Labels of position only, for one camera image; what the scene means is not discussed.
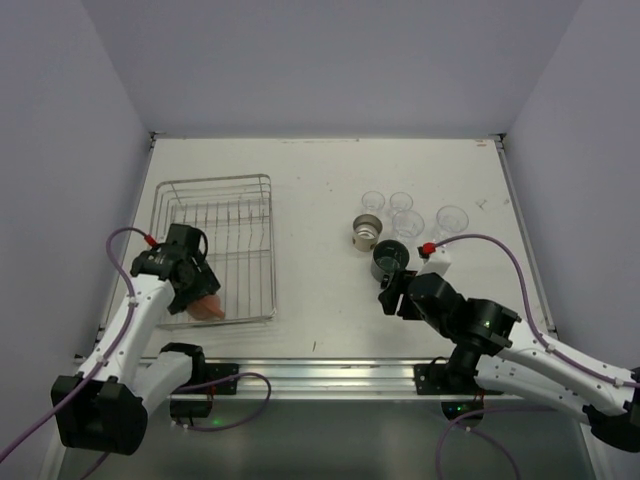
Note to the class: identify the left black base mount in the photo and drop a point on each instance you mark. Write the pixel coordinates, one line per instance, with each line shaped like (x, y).
(199, 403)

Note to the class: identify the clear glass tumbler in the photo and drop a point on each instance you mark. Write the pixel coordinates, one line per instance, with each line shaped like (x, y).
(372, 202)

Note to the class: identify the aluminium rail frame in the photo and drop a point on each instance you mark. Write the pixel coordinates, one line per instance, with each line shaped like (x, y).
(337, 419)

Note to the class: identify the faceted clear glass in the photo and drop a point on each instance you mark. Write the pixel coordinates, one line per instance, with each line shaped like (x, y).
(407, 227)

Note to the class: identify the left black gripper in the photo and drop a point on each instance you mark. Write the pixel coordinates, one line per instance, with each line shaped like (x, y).
(198, 293)

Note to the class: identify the dark green mug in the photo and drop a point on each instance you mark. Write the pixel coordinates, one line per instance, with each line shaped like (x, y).
(388, 256)

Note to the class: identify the small clear glass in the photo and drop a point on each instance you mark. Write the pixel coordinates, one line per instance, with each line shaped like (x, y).
(399, 202)

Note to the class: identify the orange plastic cup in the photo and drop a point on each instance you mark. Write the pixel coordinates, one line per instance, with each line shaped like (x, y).
(206, 309)

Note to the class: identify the chrome wire dish rack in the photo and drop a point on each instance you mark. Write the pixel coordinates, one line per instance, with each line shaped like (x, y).
(235, 214)

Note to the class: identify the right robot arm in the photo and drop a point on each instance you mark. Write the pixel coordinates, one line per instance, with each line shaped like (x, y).
(495, 351)

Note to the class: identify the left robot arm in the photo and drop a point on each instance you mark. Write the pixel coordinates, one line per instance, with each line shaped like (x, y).
(106, 405)

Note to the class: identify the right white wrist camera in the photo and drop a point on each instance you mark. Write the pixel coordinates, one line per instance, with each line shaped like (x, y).
(437, 262)

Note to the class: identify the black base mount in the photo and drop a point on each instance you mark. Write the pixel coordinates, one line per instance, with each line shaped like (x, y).
(199, 403)
(451, 377)

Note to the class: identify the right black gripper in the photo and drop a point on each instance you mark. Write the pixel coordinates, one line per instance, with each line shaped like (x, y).
(400, 292)

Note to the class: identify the tall clear glass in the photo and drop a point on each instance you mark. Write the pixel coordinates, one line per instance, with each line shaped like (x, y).
(450, 221)

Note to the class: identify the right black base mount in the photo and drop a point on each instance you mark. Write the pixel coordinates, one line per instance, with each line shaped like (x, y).
(451, 377)

